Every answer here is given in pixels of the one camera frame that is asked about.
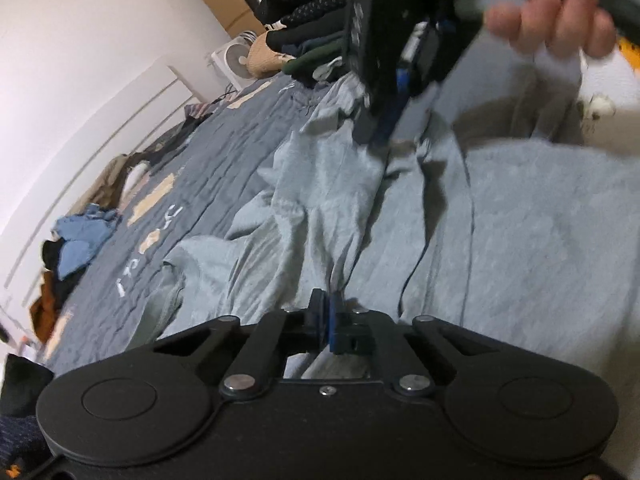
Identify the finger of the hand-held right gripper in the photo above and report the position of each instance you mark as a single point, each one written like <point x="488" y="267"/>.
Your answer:
<point x="385" y="120"/>

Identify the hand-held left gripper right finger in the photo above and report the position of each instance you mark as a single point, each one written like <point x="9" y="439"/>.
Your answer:
<point x="342" y="332"/>

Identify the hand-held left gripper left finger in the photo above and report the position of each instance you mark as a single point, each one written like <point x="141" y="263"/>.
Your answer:
<point x="315" y="320"/>

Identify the grey long-sleeve shirt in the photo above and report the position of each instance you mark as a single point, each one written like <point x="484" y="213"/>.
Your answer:
<point x="500" y="235"/>

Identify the stack of folded clothes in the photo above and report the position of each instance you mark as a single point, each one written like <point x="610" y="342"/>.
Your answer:
<point x="300" y="10"/>

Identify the person's right hand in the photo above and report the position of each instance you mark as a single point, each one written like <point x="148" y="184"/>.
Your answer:
<point x="570" y="20"/>

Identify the beige cloth bundle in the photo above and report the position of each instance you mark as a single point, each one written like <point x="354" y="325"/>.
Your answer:
<point x="262" y="57"/>

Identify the white fan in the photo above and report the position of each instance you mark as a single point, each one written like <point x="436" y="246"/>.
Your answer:
<point x="232" y="57"/>

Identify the grey quilted blanket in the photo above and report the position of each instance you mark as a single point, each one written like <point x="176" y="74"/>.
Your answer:
<point x="210" y="160"/>

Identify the plaid garment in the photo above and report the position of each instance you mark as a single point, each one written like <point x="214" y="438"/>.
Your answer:
<point x="199" y="110"/>

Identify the dark grey garment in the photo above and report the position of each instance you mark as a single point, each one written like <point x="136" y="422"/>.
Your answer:
<point x="170" y="145"/>

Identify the white cartoon-print bed sheet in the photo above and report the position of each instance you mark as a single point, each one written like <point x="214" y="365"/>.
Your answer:
<point x="600" y="80"/>

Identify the white cloth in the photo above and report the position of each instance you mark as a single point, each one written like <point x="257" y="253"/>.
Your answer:
<point x="136" y="177"/>

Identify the beige garment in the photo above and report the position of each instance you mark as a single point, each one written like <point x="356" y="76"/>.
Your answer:
<point x="107" y="180"/>

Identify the brown garment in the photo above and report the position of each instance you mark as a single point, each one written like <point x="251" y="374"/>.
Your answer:
<point x="42" y="305"/>

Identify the white headboard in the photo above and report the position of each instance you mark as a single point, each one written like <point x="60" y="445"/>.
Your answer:
<point x="100" y="130"/>

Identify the large black garment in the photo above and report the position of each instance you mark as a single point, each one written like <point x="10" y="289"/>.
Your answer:
<point x="25" y="380"/>

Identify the orange cloth patch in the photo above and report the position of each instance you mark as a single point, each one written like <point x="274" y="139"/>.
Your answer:
<point x="13" y="470"/>

